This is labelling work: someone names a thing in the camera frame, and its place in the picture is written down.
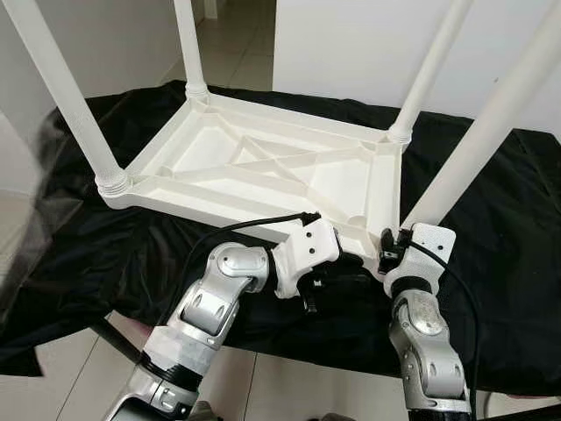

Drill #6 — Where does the grey robot right leg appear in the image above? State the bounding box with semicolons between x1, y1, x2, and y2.
311;410;356;421

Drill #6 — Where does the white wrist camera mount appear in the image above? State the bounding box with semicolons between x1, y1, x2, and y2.
383;224;457;299
270;218;343;301

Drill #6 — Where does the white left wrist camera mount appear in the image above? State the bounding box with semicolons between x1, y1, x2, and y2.
270;218;343;301

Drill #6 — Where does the grey robot left leg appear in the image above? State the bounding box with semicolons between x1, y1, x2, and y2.
188;402;220;421

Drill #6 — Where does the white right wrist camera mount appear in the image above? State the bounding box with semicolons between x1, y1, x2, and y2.
383;224;457;299

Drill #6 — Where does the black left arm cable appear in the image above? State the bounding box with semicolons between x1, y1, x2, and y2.
167;210;321;325

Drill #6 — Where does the black cloth table cover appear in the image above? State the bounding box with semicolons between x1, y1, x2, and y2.
0;81;561;396

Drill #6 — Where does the white plastic table top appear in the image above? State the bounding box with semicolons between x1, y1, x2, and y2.
96;88;413;280

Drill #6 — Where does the grey robot leg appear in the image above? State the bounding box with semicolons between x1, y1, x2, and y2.
188;402;220;421
311;410;356;421

